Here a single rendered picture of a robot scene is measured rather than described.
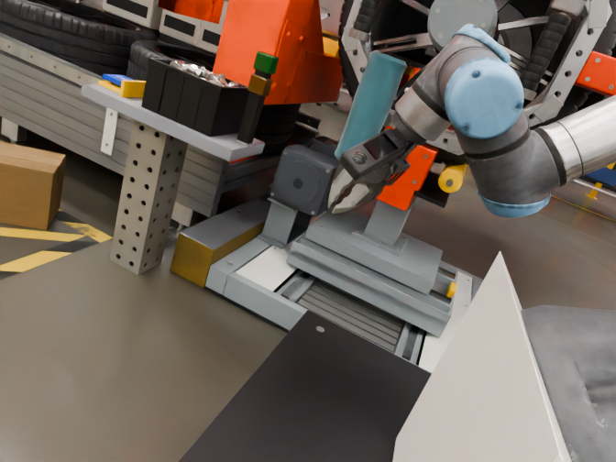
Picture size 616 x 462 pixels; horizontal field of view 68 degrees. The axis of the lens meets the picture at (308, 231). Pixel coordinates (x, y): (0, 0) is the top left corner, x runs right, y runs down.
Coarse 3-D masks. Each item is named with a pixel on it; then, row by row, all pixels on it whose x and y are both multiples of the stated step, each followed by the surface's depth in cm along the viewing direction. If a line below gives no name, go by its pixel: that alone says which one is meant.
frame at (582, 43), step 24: (360, 0) 111; (600, 0) 95; (600, 24) 96; (360, 48) 114; (576, 48) 99; (360, 72) 116; (576, 72) 100; (552, 96) 102; (528, 120) 106; (432, 144) 114; (456, 144) 112
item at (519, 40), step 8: (504, 8) 148; (512, 8) 148; (504, 16) 149; (512, 16) 148; (520, 16) 147; (504, 32) 150; (512, 32) 149; (520, 32) 149; (528, 32) 148; (504, 40) 151; (512, 40) 150; (520, 40) 149; (528, 40) 148; (512, 48) 150; (520, 48) 150; (528, 48) 149; (528, 56) 150; (520, 64) 151; (520, 72) 152
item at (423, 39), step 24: (384, 0) 123; (408, 0) 117; (504, 0) 110; (384, 24) 132; (504, 24) 111; (528, 24) 109; (576, 24) 105; (408, 48) 120; (504, 48) 112; (552, 72) 110
